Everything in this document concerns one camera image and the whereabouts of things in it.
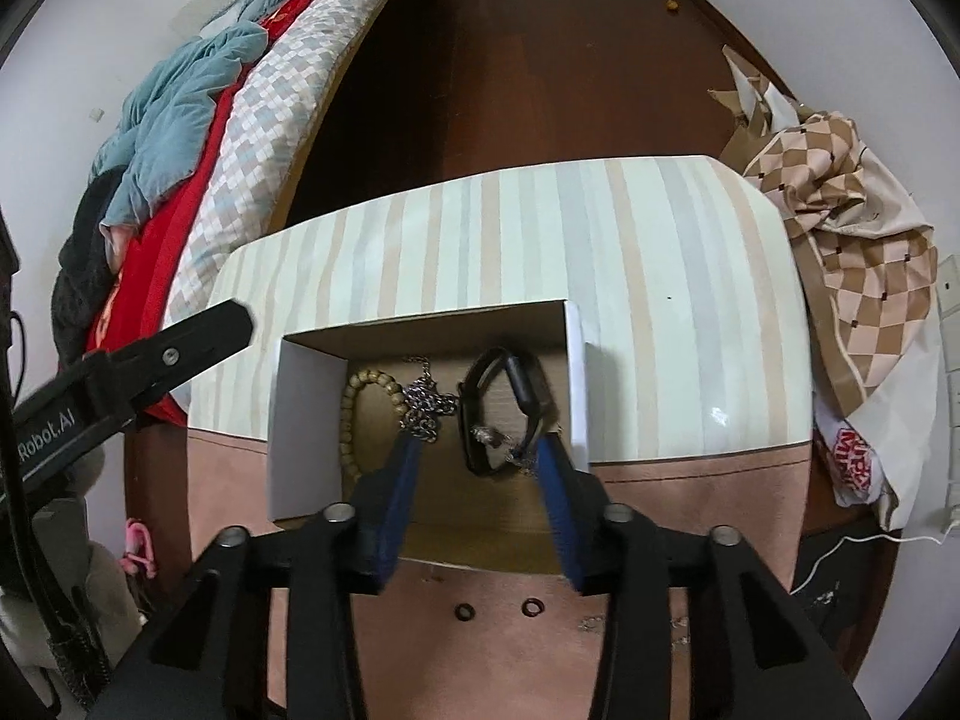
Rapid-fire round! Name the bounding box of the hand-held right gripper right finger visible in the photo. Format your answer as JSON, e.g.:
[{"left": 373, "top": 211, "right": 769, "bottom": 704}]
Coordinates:
[{"left": 532, "top": 431, "right": 876, "bottom": 720}]

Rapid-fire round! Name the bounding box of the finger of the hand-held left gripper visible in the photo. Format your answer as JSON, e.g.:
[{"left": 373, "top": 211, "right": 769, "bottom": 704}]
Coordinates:
[{"left": 82, "top": 299, "right": 254, "bottom": 430}]

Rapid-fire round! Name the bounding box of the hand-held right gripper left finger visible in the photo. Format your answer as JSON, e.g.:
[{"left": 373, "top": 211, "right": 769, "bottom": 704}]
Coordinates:
[{"left": 91, "top": 431, "right": 425, "bottom": 720}]

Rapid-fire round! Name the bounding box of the wooden bead bracelet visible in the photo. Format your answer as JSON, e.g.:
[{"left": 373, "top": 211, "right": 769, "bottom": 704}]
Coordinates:
[{"left": 343, "top": 367, "right": 411, "bottom": 482}]

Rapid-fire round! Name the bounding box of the silver chain necklace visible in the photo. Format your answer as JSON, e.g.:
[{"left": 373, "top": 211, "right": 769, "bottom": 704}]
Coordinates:
[{"left": 400, "top": 355, "right": 461, "bottom": 446}]

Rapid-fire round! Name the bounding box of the black smart band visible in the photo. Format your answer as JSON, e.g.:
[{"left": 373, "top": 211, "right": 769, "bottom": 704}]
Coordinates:
[{"left": 457, "top": 346, "right": 561, "bottom": 478}]

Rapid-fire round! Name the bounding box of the cardboard box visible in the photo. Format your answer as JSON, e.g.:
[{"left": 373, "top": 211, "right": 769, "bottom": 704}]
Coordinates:
[{"left": 267, "top": 299, "right": 595, "bottom": 595}]

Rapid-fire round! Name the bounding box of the bed with checkered quilt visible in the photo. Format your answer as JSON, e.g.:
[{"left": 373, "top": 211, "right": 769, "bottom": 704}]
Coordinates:
[{"left": 84, "top": 0, "right": 376, "bottom": 432}]

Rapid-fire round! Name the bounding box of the grey cloth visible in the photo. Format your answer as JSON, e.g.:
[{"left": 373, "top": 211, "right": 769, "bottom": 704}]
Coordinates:
[{"left": 0, "top": 491, "right": 147, "bottom": 720}]

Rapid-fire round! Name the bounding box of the black cloth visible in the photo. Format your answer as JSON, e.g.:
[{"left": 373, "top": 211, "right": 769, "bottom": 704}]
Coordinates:
[{"left": 50, "top": 169, "right": 125, "bottom": 368}]

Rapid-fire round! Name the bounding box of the pink suede mat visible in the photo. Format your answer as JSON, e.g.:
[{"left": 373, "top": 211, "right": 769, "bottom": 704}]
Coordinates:
[{"left": 185, "top": 427, "right": 813, "bottom": 720}]

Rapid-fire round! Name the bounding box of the teal blanket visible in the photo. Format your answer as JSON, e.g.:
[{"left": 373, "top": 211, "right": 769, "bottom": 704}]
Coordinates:
[{"left": 90, "top": 0, "right": 410, "bottom": 230}]

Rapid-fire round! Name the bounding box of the checked quilt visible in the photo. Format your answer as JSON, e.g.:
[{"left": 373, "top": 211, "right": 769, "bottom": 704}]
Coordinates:
[{"left": 163, "top": 0, "right": 421, "bottom": 331}]

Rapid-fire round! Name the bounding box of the white bag with red print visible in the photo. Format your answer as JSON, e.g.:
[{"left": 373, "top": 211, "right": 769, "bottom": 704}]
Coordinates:
[{"left": 812, "top": 307, "right": 946, "bottom": 530}]

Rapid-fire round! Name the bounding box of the brown checkered cloth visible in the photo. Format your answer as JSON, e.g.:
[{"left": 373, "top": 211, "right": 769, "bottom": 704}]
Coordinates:
[{"left": 742, "top": 111, "right": 940, "bottom": 417}]

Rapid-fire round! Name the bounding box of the white cable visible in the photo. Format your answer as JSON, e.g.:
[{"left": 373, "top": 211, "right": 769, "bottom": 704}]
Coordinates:
[{"left": 791, "top": 510, "right": 960, "bottom": 595}]

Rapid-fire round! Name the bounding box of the wooden bed frame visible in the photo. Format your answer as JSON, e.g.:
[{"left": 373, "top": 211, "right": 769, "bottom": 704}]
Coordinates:
[{"left": 283, "top": 0, "right": 449, "bottom": 230}]

